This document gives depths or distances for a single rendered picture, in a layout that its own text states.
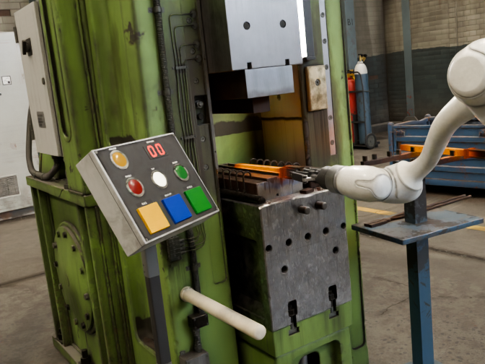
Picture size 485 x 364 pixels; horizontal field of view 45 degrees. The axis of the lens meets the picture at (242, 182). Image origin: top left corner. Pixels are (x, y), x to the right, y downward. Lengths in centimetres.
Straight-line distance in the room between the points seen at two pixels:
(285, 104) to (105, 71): 71
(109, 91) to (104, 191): 82
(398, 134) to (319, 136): 383
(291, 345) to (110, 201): 94
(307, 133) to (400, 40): 921
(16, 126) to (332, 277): 545
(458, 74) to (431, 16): 976
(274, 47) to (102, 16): 67
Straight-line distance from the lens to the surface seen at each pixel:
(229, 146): 248
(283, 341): 212
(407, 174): 181
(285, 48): 206
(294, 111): 233
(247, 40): 197
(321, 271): 215
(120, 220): 152
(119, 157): 157
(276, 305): 206
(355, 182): 172
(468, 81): 127
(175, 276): 204
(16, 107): 715
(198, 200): 168
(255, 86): 197
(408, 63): 1132
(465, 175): 584
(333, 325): 226
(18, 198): 720
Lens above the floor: 135
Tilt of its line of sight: 10 degrees down
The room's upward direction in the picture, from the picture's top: 6 degrees counter-clockwise
